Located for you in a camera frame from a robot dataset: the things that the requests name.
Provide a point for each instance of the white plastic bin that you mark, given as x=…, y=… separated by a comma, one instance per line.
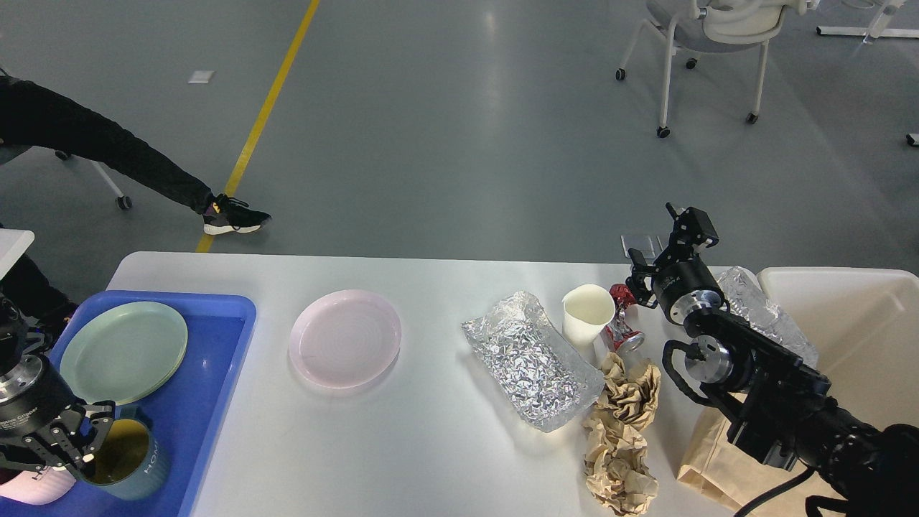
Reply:
x=864, y=325

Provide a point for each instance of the dark green mug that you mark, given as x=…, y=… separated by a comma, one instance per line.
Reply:
x=130, y=464

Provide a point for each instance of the black sneaker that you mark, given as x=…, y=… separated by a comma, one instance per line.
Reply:
x=225, y=214

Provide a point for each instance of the crumpled brown paper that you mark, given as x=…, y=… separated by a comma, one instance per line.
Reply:
x=630, y=395
x=615, y=469

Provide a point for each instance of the person leg black trousers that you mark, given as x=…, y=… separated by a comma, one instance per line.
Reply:
x=37, y=116

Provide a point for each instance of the crushed red soda can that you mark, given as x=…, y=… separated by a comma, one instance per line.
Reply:
x=618, y=335

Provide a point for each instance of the white paper cup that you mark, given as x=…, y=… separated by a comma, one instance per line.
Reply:
x=588, y=309

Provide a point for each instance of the blue plastic tray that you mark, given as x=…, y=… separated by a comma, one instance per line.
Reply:
x=186, y=412

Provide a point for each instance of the white office chair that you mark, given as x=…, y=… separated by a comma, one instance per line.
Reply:
x=711, y=28

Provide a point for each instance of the upper crumpled brown paper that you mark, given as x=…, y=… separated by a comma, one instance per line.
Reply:
x=630, y=395

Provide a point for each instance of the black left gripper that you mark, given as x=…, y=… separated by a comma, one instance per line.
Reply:
x=36, y=399

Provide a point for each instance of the brown paper bag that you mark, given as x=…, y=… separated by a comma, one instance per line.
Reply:
x=724, y=473

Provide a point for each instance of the clear plastic bag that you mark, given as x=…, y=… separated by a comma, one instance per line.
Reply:
x=746, y=299

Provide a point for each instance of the white stand base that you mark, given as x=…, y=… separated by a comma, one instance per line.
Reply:
x=878, y=28

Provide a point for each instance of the white paper scrap on floor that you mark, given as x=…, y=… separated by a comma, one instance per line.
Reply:
x=200, y=77

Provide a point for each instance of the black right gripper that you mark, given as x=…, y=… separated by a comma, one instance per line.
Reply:
x=685, y=285

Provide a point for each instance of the green plate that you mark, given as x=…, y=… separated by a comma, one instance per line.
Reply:
x=125, y=353

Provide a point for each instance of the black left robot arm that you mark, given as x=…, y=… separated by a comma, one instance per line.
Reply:
x=15, y=343

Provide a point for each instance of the pink HOME mug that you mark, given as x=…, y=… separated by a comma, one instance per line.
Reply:
x=36, y=488

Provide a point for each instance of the crumpled silver foil bag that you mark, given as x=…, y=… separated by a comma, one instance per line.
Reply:
x=543, y=377

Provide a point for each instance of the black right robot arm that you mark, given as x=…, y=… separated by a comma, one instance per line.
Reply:
x=779, y=408

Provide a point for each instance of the lower crumpled brown paper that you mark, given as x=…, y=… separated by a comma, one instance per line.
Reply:
x=615, y=469

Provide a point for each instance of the pink plate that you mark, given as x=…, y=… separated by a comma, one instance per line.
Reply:
x=345, y=339

